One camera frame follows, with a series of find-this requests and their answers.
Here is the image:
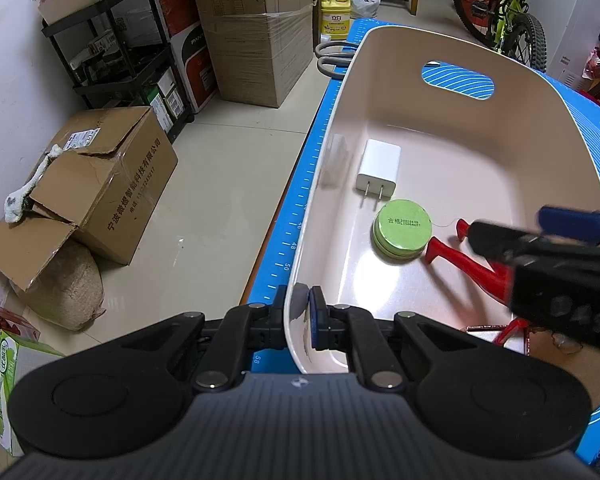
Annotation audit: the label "torn open cardboard box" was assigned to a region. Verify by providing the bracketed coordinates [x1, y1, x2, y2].
[0, 106, 179, 292]

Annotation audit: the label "red packet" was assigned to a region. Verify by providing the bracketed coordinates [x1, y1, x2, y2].
[0, 300, 41, 342]

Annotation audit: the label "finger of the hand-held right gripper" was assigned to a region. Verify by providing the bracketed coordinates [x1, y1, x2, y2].
[467, 219, 598, 266]
[537, 205, 600, 247]

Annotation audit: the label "burlap sack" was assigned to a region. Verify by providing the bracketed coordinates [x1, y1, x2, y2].
[10, 245, 106, 332]

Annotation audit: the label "green and black bicycle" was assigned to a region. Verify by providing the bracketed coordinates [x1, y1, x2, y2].
[452, 0, 548, 68]

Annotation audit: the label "yellow detergent jug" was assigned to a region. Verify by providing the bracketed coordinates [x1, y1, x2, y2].
[320, 0, 352, 43]

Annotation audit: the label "beige plastic storage bin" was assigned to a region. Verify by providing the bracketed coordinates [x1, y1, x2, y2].
[283, 26, 600, 413]

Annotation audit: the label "black shelf cart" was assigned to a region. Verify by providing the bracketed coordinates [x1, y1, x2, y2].
[41, 0, 196, 141]

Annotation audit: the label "green white carton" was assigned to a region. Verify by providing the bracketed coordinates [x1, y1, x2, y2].
[0, 330, 66, 456]

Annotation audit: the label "red appliance box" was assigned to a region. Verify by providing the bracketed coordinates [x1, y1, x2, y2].
[157, 0, 218, 113]

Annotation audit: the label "white wall charger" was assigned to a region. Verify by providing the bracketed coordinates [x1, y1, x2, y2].
[356, 139, 402, 211]

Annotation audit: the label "grey handled scissors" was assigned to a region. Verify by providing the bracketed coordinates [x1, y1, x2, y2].
[315, 42, 358, 80]

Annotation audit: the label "green round tin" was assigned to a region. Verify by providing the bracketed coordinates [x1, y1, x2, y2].
[373, 199, 433, 261]

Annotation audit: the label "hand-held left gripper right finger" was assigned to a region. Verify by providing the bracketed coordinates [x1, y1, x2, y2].
[307, 286, 486, 392]

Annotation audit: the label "plastic wrapped cardboard box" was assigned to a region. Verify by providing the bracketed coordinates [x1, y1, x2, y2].
[200, 2, 315, 108]

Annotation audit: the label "white bone shaped toy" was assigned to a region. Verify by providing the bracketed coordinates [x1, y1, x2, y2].
[3, 145, 63, 223]

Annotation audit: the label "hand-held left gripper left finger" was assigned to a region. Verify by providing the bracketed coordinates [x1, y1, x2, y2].
[110, 285, 287, 394]

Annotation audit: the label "red clamp tool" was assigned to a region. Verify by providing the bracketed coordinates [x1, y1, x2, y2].
[423, 218, 536, 346]

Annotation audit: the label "blue silicone baking mat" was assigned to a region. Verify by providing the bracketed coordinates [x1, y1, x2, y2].
[246, 17, 600, 466]

